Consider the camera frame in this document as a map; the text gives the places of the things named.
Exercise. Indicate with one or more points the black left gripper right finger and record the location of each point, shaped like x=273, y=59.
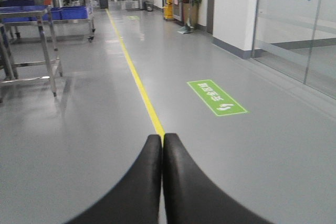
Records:
x=190, y=196

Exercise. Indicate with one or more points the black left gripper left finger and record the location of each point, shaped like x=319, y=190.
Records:
x=136, y=197

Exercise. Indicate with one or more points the steel wheeled shelf cart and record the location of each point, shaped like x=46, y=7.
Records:
x=71, y=3

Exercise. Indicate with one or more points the green floor safety sticker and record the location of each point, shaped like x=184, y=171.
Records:
x=218, y=100

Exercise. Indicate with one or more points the yellow wet floor sign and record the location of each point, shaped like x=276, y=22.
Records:
x=168, y=10

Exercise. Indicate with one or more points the blue bin right on cart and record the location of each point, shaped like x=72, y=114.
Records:
x=74, y=12

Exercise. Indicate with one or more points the glass partition wall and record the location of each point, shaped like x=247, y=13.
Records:
x=297, y=38

